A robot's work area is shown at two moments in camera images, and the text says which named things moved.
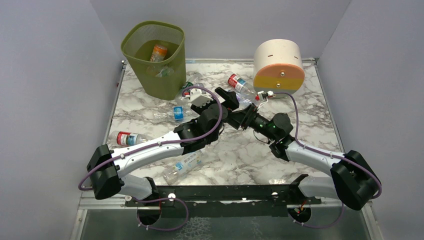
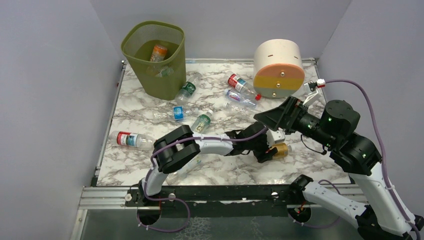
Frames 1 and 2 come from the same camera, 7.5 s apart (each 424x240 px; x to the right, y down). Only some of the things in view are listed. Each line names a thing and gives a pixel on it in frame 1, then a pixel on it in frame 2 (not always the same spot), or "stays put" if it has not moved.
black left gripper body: x=228 y=100 -> x=260 y=142
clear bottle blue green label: x=159 y=72 stays put
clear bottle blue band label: x=178 y=113 stays put
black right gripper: x=243 y=118 -> x=292 y=117
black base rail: x=213 y=201 stays put
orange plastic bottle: x=159 y=53 stays put
